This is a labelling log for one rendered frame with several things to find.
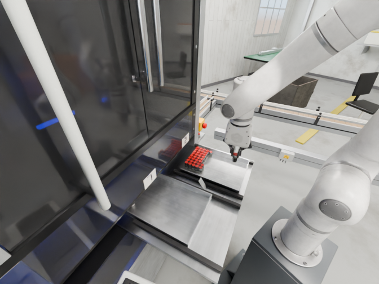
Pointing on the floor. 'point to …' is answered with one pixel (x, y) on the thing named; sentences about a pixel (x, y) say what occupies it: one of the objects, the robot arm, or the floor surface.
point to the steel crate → (295, 93)
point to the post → (199, 69)
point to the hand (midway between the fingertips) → (236, 151)
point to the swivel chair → (364, 83)
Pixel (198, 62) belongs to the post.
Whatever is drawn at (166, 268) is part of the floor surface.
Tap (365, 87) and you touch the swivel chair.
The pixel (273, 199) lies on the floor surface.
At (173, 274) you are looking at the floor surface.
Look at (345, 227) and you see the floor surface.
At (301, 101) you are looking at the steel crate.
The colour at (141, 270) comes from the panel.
